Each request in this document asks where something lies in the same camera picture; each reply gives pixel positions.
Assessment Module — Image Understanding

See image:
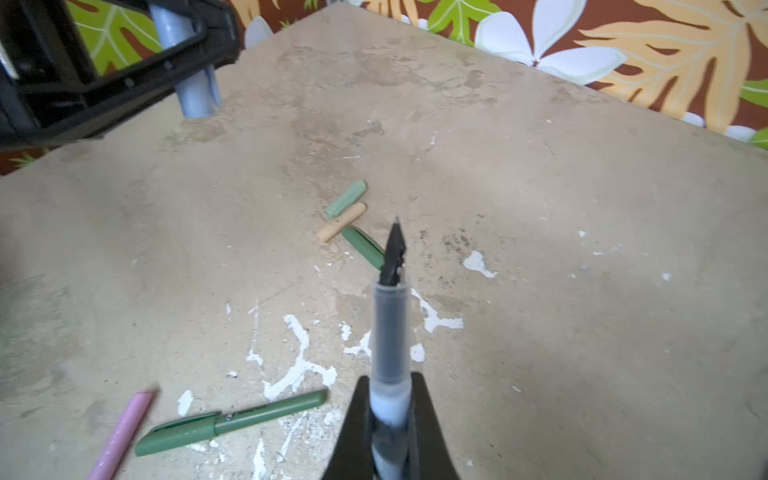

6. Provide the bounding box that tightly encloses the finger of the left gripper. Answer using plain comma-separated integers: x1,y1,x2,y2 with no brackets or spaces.
1,1,241,150

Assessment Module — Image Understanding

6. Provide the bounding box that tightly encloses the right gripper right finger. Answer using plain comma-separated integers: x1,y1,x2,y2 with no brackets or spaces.
408,372,459,480

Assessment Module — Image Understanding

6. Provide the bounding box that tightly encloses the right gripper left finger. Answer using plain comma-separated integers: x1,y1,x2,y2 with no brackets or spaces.
321,376,375,480

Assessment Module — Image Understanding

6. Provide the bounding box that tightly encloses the blue pen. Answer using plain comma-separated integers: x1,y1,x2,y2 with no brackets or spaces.
369,220,412,479

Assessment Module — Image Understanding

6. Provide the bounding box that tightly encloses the blue pen cap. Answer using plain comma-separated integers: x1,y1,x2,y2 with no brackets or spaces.
149,3,221,119

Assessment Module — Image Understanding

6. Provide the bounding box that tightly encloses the dark green pen cap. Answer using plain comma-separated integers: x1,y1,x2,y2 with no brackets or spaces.
341,226,385,271

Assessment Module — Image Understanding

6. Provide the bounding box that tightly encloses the beige pen cap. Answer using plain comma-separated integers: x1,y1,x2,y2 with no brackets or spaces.
317,202,368,243

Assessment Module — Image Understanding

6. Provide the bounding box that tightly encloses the light green pen cap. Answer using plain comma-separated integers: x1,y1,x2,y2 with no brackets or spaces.
323,179,368,220

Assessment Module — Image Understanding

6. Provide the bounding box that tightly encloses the dark green pen near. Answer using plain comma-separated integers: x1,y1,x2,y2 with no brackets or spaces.
135,390,328,457

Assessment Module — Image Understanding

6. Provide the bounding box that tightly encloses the pink pen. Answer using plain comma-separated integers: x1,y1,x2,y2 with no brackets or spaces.
88,390,157,480

